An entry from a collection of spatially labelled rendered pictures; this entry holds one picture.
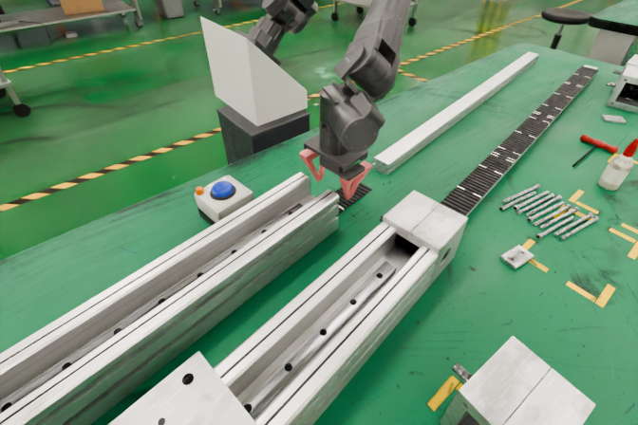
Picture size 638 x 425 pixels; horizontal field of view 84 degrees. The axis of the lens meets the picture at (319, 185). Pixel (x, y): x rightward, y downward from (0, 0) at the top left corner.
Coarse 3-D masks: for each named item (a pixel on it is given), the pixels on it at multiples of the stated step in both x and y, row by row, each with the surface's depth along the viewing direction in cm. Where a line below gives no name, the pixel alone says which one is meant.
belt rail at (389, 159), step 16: (512, 64) 124; (528, 64) 126; (496, 80) 113; (512, 80) 120; (464, 96) 104; (480, 96) 104; (448, 112) 97; (464, 112) 101; (432, 128) 90; (448, 128) 96; (400, 144) 84; (416, 144) 84; (384, 160) 79; (400, 160) 83
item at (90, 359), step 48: (288, 192) 63; (192, 240) 54; (240, 240) 59; (288, 240) 57; (144, 288) 49; (192, 288) 47; (240, 288) 54; (48, 336) 42; (96, 336) 46; (144, 336) 42; (192, 336) 49; (0, 384) 39; (48, 384) 38; (96, 384) 40
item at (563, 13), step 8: (0, 8) 432; (552, 8) 290; (560, 8) 290; (544, 16) 280; (552, 16) 274; (560, 16) 271; (568, 16) 270; (576, 16) 270; (584, 16) 270; (568, 24) 270; (576, 24) 269; (560, 32) 288; (552, 48) 295
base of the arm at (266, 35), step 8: (256, 24) 92; (264, 24) 90; (272, 24) 89; (240, 32) 89; (248, 32) 90; (256, 32) 89; (264, 32) 89; (272, 32) 90; (280, 32) 91; (256, 40) 89; (264, 40) 89; (272, 40) 90; (280, 40) 94; (264, 48) 89; (272, 48) 91; (272, 56) 92; (280, 64) 96
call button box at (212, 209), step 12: (216, 180) 69; (228, 180) 69; (204, 192) 66; (240, 192) 66; (252, 192) 66; (204, 204) 64; (216, 204) 64; (228, 204) 64; (240, 204) 65; (204, 216) 68; (216, 216) 63
